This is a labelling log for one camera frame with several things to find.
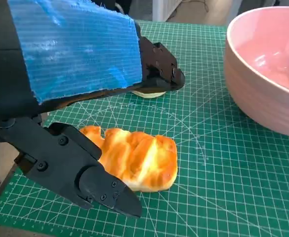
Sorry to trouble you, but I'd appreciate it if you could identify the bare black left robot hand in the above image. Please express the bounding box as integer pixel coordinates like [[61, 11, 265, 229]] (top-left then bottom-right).
[[0, 0, 186, 219]]

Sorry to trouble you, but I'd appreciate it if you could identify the round toy bread bun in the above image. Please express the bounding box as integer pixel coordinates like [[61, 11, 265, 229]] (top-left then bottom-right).
[[131, 90, 166, 99]]

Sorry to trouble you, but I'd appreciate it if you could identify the rectangular toy bread slice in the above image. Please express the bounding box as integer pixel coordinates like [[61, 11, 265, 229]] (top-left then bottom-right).
[[79, 125, 178, 193]]

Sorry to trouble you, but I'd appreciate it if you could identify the pink bowl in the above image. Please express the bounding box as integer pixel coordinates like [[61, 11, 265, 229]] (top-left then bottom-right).
[[224, 6, 289, 139]]

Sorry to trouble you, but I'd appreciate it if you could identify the small white cabinet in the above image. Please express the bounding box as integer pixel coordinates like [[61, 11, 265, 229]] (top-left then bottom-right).
[[144, 0, 183, 22]]

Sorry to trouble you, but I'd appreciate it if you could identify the green cutting mat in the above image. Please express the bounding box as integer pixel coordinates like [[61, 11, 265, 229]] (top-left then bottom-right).
[[0, 19, 289, 237]]

